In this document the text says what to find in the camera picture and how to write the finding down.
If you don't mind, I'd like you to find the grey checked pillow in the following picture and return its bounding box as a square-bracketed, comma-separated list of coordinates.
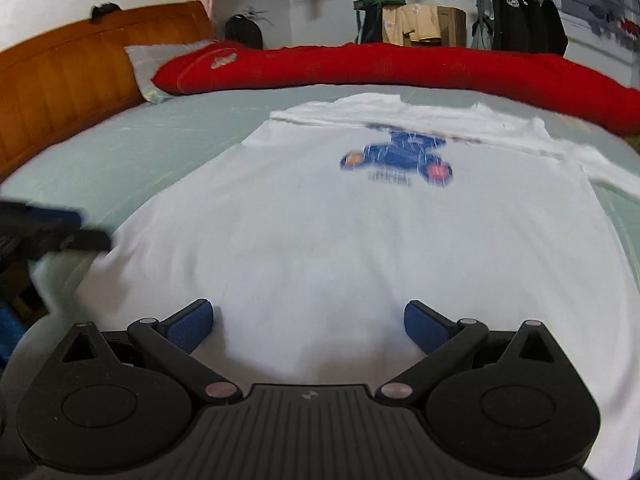
[124, 40, 216, 106]

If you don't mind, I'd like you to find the black jacket with round emblem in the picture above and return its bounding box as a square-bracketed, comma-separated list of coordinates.
[491, 0, 531, 53]

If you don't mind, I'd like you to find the blue bag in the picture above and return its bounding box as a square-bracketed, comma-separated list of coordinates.
[0, 302, 28, 366]

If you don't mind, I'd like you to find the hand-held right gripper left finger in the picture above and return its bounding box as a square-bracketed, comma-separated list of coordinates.
[60, 298, 243, 406]

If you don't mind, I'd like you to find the wooden headboard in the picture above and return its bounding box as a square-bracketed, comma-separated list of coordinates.
[0, 1, 216, 181]

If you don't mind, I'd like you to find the white printed sweatshirt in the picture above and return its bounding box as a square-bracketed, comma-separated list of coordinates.
[30, 92, 640, 476]

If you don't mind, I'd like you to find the teal hanging garment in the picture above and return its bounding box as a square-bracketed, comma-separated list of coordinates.
[469, 15, 493, 52]

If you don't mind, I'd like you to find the black backpack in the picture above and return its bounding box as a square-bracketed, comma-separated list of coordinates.
[225, 14, 264, 51]

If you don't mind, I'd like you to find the beige flower shirt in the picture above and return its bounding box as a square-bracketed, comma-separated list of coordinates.
[382, 5, 443, 47]

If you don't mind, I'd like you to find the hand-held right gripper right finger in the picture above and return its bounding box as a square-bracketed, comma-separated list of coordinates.
[376, 300, 557, 406]

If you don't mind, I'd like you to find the red quilt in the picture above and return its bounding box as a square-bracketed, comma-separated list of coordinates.
[151, 40, 640, 137]

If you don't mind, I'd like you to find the green checked bed sheet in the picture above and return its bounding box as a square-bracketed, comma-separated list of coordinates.
[0, 82, 640, 480]

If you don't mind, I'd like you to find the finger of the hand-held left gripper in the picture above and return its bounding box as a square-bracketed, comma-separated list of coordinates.
[0, 202, 82, 230]
[30, 230, 113, 258]

